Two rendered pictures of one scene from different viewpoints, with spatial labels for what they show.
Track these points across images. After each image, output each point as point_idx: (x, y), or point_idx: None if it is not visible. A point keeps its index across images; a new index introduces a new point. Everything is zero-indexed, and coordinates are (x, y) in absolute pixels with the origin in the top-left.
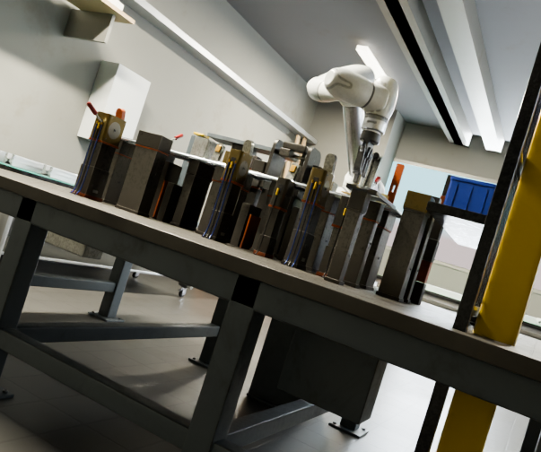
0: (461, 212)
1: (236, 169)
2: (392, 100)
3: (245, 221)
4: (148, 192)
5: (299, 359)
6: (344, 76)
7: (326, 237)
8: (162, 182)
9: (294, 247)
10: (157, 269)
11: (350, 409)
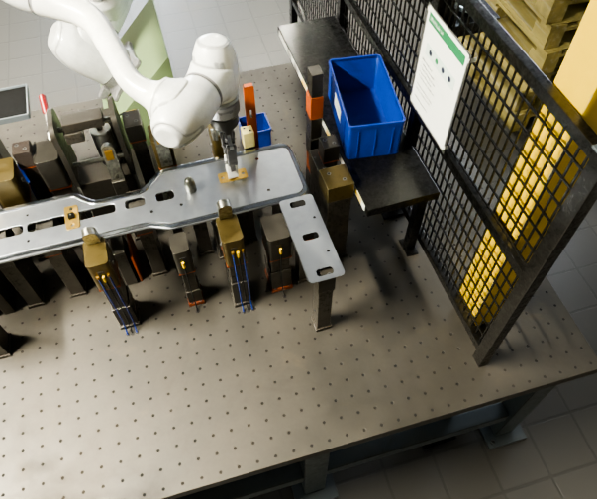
0: (402, 204)
1: (113, 277)
2: (238, 72)
3: (130, 264)
4: None
5: None
6: (192, 129)
7: None
8: None
9: (241, 293)
10: None
11: None
